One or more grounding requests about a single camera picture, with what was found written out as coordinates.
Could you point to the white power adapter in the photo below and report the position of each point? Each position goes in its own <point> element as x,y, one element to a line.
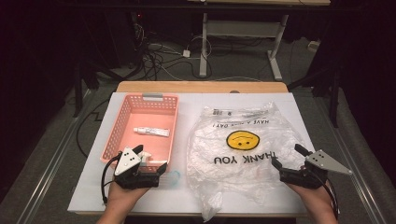
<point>186,53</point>

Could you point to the person's right hand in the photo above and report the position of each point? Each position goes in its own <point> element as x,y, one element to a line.
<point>319,199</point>

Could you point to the pink plastic basket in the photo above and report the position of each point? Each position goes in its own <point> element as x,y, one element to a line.
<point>146,118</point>

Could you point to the small white box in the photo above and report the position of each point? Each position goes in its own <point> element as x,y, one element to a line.
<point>313,45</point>

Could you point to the metal floor rail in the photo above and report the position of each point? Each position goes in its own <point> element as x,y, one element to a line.
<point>45,183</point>
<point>361,183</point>

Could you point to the black computer tower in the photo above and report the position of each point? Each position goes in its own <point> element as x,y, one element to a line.
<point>127,37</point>

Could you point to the clear plastic bag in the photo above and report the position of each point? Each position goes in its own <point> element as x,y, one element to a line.
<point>243,180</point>

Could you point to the black stand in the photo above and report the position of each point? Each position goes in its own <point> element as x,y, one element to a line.
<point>334,99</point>
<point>77,93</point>

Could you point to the white-framed desk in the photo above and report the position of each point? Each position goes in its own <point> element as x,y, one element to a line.
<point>204,46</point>

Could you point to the white table mat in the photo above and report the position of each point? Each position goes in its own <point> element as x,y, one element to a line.
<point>193,109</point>

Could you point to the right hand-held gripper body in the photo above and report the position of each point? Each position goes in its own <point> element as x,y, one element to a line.
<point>323,163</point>

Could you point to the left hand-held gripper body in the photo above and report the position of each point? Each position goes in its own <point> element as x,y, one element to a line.
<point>126,161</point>

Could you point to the wooden table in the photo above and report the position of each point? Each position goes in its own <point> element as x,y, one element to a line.
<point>202,86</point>

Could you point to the silver white tube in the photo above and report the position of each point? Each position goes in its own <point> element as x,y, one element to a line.
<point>152,132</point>

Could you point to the person's left hand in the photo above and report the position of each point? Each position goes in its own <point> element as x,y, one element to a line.
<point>121,196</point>

